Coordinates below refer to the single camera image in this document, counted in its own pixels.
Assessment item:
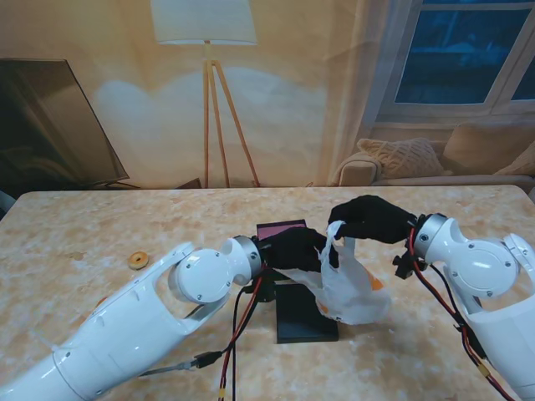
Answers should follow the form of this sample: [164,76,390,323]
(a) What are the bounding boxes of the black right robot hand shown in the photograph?
[328,194,417,245]

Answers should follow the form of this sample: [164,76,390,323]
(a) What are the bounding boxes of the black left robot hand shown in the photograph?
[262,227,340,272]

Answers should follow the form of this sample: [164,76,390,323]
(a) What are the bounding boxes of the white plastic bag orange print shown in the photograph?
[278,220,392,326]

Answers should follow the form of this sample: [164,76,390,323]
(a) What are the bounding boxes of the black gift box pink inside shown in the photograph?
[255,219,308,285]

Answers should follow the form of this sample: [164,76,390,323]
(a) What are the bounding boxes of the black gift box lid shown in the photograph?
[274,283,340,345]

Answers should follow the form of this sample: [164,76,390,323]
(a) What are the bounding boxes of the white zip tie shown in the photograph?
[31,329,59,354]

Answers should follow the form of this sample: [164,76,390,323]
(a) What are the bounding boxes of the beige sofa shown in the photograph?
[334,124,535,188]

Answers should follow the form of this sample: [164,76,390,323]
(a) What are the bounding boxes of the knitted beige cushion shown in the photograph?
[357,137,445,179]

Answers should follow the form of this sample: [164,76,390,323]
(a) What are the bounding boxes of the tan plain cushion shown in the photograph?
[495,141,535,176]
[442,124,535,175]

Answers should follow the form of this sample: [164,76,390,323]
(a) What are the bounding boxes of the sheer beige curtain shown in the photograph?
[319,0,423,187]

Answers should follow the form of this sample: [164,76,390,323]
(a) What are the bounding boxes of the tripod floor lamp white shade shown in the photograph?
[150,0,261,188]

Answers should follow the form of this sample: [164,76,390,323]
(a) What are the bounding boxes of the black flat television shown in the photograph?
[0,59,130,189]

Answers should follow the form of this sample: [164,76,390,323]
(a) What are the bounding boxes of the dark grey chair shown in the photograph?
[0,190,18,221]

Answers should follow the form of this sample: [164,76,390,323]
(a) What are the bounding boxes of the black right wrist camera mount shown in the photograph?
[392,250,427,280]

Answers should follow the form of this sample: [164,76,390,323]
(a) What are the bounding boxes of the red black left arm cables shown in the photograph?
[217,262,268,401]

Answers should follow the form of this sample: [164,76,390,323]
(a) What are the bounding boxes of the red black arm cables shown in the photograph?
[217,262,268,401]
[407,227,519,401]

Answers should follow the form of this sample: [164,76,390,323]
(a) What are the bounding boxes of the red black right arm cables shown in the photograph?
[407,227,519,401]

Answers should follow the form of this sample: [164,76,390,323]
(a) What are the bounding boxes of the grey usb cable black plug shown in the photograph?
[137,350,225,377]

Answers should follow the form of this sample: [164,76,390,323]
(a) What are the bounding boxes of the window with white frame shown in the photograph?
[374,0,535,126]

